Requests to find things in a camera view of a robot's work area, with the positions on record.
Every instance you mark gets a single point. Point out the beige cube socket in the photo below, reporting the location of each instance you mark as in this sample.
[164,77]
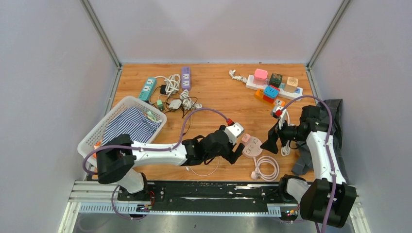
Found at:
[291,84]

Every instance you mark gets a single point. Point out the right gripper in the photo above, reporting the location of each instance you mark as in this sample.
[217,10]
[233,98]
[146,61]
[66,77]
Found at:
[270,144]

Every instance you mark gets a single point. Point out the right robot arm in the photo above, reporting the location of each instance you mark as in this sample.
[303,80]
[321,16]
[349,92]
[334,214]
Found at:
[328,200]

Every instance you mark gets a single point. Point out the dark green cube socket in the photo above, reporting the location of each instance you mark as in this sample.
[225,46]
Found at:
[275,80]

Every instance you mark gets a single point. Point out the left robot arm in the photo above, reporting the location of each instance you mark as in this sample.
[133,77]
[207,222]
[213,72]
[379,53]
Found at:
[117,158]

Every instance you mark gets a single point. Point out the striped blue white cloth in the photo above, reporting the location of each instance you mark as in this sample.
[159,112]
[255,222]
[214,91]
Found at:
[134,122]

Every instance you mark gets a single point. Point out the orange power strip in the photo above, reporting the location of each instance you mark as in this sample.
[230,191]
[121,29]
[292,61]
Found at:
[259,95]

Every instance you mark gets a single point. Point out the purple power strip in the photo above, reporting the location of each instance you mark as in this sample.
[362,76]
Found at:
[185,78]

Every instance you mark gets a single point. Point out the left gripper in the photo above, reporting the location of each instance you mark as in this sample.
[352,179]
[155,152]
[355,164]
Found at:
[236,154]

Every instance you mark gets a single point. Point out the black power adapter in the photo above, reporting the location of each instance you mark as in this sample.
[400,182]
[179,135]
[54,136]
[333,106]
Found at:
[163,90]

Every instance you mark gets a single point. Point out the pink round socket hub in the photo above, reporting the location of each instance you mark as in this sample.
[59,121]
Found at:
[252,149]

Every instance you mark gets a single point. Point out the white long power strip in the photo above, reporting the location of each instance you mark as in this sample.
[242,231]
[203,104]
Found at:
[282,92]

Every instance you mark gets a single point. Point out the green cube adapter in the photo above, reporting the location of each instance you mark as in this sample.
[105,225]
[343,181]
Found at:
[160,105]

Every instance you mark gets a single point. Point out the pink cube socket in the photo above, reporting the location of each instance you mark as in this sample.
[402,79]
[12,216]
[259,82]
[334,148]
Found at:
[260,77]

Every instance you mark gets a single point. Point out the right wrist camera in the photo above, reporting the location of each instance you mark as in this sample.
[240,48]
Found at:
[278,112]

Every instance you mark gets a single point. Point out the teal power strip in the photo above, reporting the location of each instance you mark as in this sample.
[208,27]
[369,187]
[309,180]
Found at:
[147,89]

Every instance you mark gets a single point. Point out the pink small adapter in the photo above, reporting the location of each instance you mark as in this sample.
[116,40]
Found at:
[246,138]

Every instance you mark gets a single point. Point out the blue cube socket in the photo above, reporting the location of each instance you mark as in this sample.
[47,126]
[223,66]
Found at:
[271,92]

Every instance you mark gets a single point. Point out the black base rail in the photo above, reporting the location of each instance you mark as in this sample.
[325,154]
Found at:
[210,196]

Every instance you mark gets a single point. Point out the red cube socket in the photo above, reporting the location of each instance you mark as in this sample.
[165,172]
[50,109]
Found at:
[268,99]

